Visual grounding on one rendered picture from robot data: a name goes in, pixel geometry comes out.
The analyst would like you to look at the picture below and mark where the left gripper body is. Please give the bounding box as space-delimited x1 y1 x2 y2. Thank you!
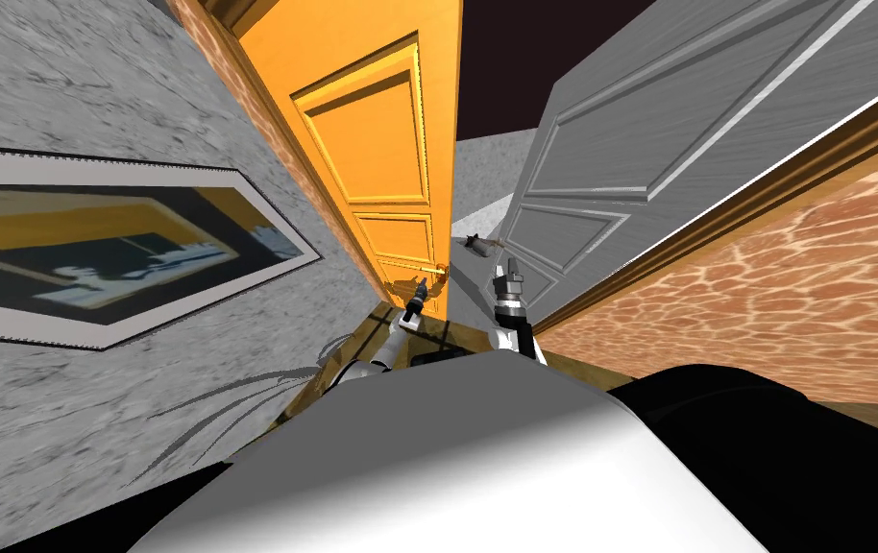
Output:
402 278 430 320

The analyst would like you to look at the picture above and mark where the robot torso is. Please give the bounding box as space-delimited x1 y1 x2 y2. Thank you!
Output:
125 348 772 553

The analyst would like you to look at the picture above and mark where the orange panelled door leaf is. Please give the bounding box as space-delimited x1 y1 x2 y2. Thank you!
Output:
232 0 465 324

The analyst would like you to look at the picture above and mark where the grey panelled door leaf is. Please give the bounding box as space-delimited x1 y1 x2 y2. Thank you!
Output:
445 0 878 333

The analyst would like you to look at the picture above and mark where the dark grey door handle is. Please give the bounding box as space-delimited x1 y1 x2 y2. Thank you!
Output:
461 233 506 259

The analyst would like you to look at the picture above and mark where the golden door handle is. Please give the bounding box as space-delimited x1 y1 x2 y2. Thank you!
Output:
406 262 452 292

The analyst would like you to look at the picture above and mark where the framed picture on wall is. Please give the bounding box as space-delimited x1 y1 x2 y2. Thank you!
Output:
0 144 324 353

